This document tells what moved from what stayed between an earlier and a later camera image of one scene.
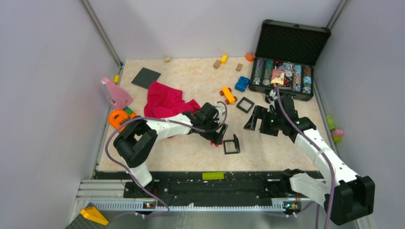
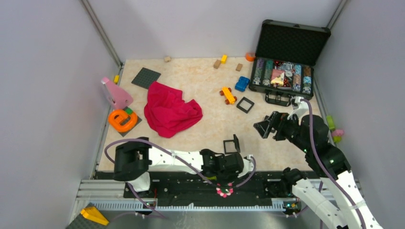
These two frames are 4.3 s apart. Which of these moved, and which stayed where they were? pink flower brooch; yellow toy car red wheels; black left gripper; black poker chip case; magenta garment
Moved: black left gripper; pink flower brooch
Stayed: black poker chip case; magenta garment; yellow toy car red wheels
